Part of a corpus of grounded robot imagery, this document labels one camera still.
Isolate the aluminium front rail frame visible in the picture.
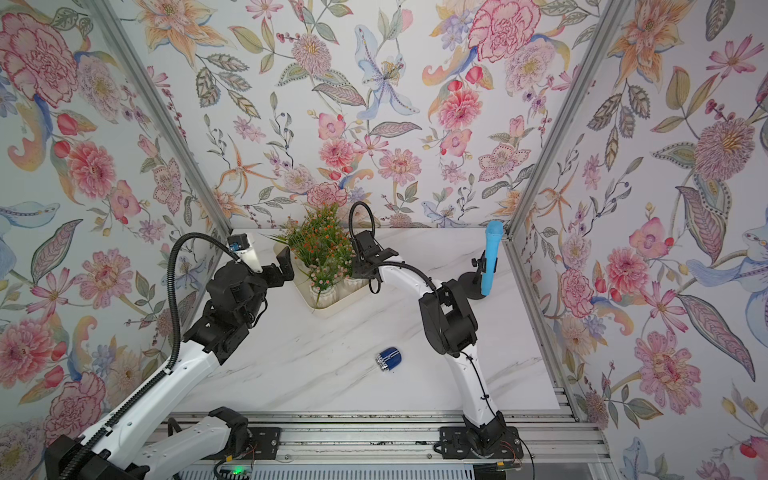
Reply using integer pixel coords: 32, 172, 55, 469
245, 406, 618, 479

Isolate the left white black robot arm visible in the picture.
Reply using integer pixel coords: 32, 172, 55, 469
44, 232, 294, 479

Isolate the red flower potted plant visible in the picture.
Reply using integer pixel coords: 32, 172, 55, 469
326, 232, 356, 283
298, 236, 332, 267

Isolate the aluminium corner post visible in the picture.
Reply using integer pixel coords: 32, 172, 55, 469
84, 0, 233, 234
506, 1, 628, 241

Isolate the left aluminium corner post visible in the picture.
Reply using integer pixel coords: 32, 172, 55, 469
84, 0, 233, 234

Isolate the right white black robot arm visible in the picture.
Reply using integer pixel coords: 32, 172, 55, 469
348, 201, 517, 458

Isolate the pink flower potted plant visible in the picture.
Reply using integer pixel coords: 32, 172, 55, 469
268, 221, 310, 258

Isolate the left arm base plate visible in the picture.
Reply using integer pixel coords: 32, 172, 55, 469
204, 427, 282, 461

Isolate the right aluminium corner post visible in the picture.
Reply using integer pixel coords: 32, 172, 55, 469
506, 1, 628, 241

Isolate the orange flower potted plant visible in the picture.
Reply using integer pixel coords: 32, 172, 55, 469
302, 204, 347, 242

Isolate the cream rectangular storage box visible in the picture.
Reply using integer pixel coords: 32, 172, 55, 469
271, 236, 369, 318

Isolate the blue silver small cylinder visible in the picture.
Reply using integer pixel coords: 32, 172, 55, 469
375, 347, 402, 371

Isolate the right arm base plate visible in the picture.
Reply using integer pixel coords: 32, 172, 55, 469
432, 426, 525, 461

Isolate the blue microphone on stand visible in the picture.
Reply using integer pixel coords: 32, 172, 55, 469
458, 220, 504, 300

